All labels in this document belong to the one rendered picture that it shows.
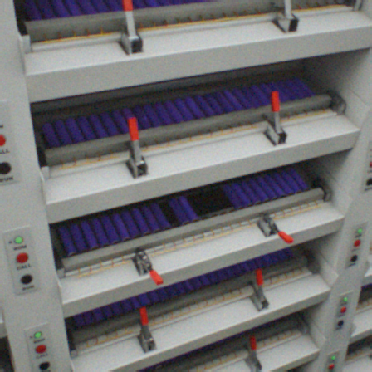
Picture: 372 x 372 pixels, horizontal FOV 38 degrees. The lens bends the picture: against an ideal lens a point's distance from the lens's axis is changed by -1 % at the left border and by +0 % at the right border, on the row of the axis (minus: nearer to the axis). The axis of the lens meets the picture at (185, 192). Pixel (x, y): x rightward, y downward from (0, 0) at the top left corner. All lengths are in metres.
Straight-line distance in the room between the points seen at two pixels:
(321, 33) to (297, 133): 0.19
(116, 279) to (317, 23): 0.56
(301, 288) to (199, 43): 0.66
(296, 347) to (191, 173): 0.66
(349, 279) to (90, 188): 0.70
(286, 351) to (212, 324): 0.29
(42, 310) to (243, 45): 0.54
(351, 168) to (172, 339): 0.50
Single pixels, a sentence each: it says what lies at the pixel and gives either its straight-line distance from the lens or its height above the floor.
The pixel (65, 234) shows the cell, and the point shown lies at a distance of 1.02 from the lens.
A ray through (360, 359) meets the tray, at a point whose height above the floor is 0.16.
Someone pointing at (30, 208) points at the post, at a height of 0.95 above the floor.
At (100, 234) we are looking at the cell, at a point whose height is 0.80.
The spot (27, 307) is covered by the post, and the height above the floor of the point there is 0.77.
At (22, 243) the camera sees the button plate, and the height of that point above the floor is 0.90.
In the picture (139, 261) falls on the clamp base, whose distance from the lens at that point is 0.98.
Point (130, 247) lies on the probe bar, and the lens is 0.99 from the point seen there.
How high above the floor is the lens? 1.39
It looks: 31 degrees down
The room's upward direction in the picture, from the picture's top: straight up
